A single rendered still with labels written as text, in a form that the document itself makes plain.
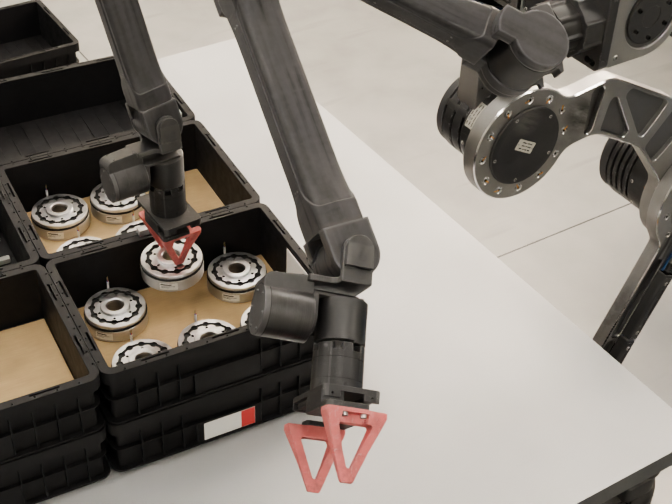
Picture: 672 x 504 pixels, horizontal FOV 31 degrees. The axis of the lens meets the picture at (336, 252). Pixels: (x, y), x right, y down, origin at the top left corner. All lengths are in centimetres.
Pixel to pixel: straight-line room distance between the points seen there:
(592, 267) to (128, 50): 206
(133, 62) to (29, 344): 51
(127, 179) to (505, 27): 65
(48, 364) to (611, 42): 100
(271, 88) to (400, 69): 305
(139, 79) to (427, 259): 81
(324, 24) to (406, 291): 250
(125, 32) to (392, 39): 288
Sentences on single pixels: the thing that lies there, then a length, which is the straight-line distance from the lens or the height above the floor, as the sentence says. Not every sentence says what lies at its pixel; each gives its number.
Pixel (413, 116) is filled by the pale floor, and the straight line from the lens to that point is 413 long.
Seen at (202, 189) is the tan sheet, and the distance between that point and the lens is 232.
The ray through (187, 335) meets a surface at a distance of 195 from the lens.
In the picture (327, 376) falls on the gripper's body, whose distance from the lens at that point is 128.
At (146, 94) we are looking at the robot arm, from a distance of 180.
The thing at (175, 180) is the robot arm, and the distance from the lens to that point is 186.
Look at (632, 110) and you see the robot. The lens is 211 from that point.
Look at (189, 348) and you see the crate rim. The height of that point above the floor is 93.
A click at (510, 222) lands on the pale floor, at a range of 368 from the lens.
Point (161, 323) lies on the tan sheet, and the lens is 202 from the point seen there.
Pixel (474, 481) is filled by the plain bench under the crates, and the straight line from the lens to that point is 197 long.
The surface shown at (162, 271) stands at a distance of 197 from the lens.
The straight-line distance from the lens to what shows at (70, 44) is 333.
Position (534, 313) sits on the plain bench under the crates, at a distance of 228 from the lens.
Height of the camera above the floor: 218
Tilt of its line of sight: 38 degrees down
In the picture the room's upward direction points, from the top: 2 degrees clockwise
